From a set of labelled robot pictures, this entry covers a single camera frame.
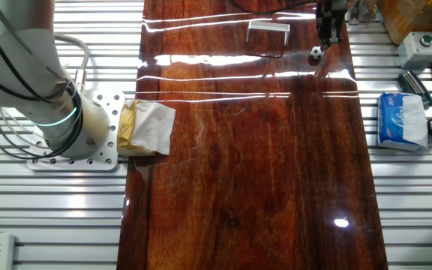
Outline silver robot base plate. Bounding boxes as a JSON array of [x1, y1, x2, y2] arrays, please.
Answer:
[[26, 89, 126, 173]]

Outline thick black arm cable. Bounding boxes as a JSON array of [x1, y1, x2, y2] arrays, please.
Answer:
[[230, 0, 318, 15]]

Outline grey box with green button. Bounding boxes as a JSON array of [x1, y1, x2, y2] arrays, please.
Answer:
[[397, 31, 432, 71]]

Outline brown cardboard box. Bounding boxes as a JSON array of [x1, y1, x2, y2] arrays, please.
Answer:
[[375, 0, 432, 46]]

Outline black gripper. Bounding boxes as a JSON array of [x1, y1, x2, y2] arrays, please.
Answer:
[[315, 0, 349, 50]]

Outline small black-white soccer ball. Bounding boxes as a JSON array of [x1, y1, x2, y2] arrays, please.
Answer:
[[309, 45, 325, 60]]

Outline gold and white tissue pack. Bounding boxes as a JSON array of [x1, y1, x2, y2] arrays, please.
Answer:
[[116, 99, 177, 158]]

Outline black and green hand tool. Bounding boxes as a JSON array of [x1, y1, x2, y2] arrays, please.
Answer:
[[397, 70, 432, 110]]

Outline blue and white tissue pack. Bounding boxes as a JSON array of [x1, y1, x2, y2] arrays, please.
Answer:
[[375, 91, 430, 152]]

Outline glossy brown wooden board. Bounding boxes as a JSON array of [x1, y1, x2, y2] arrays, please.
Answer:
[[116, 0, 389, 270]]

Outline thick grey base cable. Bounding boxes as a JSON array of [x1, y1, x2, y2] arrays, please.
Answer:
[[53, 33, 92, 93]]

